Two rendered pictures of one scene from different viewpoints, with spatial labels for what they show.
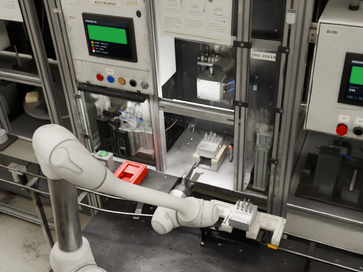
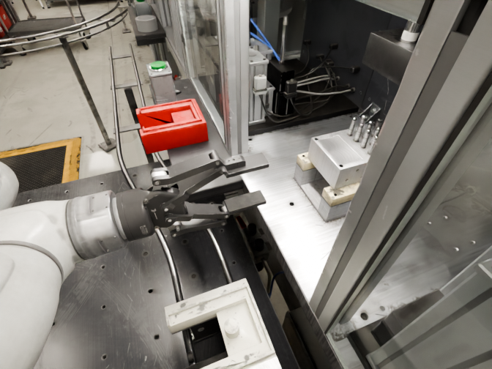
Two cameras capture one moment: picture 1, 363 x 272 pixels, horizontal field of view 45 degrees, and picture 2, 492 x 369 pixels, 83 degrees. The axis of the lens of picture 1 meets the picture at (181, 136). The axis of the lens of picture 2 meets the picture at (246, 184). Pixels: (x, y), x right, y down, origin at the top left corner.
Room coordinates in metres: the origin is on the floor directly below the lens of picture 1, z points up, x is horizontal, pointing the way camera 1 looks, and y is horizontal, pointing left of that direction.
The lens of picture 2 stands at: (1.42, -0.28, 1.34)
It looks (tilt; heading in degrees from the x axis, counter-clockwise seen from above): 46 degrees down; 44
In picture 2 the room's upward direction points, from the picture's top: straight up
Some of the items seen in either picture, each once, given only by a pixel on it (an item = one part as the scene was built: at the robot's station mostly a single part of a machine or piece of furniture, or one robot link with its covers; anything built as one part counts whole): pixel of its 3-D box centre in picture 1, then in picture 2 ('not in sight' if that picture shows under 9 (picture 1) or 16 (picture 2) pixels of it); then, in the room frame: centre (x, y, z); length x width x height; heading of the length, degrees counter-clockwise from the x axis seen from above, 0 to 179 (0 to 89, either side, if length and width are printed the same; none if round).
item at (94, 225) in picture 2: (176, 199); (102, 222); (1.45, 0.04, 1.01); 0.09 x 0.06 x 0.09; 64
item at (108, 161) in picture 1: (105, 162); (165, 86); (1.80, 0.40, 0.97); 0.08 x 0.08 x 0.12; 64
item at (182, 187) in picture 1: (182, 189); (154, 209); (1.52, 0.01, 1.01); 0.09 x 0.07 x 0.08; 154
